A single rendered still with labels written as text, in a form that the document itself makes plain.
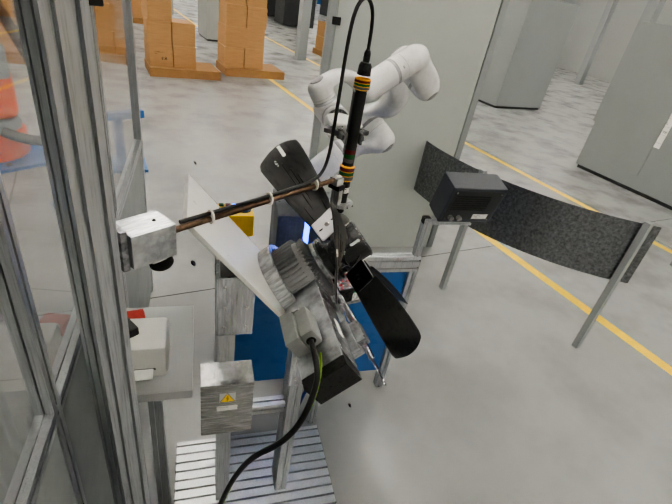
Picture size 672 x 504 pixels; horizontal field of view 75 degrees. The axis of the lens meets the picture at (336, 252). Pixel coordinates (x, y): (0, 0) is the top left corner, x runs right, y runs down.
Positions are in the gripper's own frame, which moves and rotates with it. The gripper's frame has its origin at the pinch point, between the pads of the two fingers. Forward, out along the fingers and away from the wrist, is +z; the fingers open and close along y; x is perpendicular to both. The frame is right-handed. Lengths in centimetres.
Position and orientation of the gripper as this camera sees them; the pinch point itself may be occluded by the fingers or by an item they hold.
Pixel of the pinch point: (351, 137)
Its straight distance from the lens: 125.9
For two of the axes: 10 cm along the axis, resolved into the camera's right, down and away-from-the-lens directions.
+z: 2.6, 5.3, -8.0
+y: -9.5, 0.1, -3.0
